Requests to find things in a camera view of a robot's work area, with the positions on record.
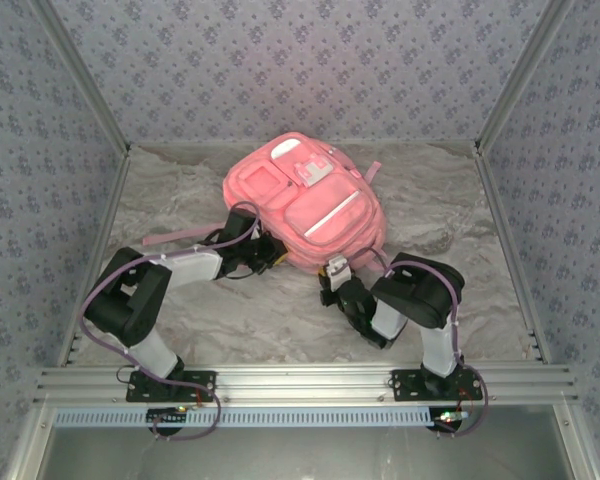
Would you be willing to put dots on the pink backpack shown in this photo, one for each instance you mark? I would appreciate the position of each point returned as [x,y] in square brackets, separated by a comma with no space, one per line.
[300,215]

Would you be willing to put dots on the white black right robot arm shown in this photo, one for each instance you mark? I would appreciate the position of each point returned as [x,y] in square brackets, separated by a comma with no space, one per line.
[420,290]

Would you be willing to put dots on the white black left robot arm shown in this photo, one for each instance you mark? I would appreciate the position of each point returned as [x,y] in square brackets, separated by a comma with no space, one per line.
[195,267]

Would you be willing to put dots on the right controller board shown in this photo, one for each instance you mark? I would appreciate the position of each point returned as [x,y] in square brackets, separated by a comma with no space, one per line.
[450,417]

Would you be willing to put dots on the controller board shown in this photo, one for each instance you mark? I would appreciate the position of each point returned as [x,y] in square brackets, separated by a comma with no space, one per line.
[167,414]
[450,417]

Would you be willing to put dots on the left controller board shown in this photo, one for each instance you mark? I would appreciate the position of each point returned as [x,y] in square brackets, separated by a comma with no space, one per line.
[167,414]

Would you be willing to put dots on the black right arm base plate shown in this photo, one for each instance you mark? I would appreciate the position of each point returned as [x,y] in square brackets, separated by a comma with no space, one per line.
[410,385]

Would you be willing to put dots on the aluminium mounting rail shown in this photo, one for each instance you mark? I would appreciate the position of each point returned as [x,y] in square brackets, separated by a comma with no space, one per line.
[300,382]

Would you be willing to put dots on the aluminium rear rail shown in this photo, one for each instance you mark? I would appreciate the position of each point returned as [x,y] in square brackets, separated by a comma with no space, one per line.
[180,144]

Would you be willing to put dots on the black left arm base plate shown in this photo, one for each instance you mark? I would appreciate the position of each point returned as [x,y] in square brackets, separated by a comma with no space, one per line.
[200,385]

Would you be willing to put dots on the aluminium left side rail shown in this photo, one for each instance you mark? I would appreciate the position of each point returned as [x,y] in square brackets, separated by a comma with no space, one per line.
[92,260]

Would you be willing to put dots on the aluminium right side rail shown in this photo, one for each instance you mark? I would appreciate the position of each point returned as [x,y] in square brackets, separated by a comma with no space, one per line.
[510,260]

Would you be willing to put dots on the aluminium left corner post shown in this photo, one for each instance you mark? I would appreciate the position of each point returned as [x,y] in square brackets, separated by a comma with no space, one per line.
[80,75]

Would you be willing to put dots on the aluminium corner post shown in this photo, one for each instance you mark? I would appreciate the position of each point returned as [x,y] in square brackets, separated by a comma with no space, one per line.
[80,75]
[525,75]

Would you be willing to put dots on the aluminium right corner post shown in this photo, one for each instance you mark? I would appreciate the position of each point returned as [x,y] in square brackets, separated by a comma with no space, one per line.
[525,75]

